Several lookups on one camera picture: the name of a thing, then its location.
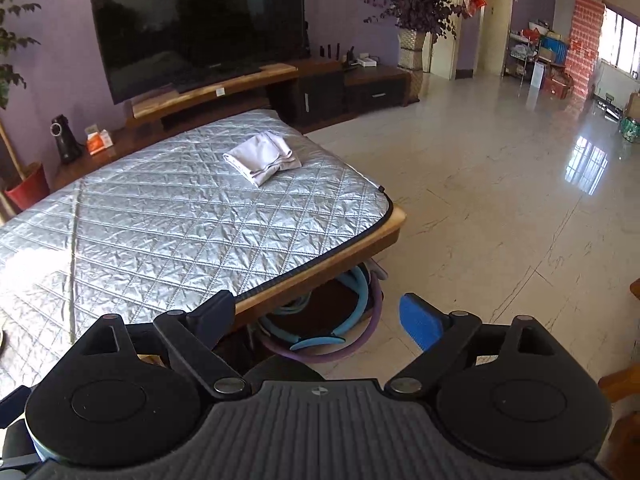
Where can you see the black flat television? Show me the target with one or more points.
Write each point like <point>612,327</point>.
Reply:
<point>146,45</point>

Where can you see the white garment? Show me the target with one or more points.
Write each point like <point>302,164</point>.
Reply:
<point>261,157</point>

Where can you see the black table device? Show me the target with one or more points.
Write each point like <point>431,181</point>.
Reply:
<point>69,148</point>

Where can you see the wooden tv cabinet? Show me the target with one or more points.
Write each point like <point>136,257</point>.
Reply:
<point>307,95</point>

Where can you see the orange tissue pack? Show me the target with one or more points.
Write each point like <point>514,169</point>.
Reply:
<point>98,140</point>

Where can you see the green potted tree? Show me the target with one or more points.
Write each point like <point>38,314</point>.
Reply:
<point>12,42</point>

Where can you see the silver quilted bed cover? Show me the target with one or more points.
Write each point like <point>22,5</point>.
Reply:
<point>165,229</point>

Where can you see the red brick patterned pillar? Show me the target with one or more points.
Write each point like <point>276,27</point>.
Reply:
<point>583,49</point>

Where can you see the cluttered storage shelf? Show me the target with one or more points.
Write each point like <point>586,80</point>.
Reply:
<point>536,55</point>

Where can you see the woven plant basket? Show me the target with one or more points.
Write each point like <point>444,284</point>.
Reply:
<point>415,50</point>

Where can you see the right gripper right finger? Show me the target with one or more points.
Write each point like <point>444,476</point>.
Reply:
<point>441,337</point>

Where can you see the wooden bed frame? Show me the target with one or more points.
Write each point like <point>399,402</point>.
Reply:
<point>250,309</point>

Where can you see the red plant pot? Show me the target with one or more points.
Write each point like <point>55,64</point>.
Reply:
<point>32,189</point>

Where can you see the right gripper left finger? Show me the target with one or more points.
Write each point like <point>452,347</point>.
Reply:
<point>190,338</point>

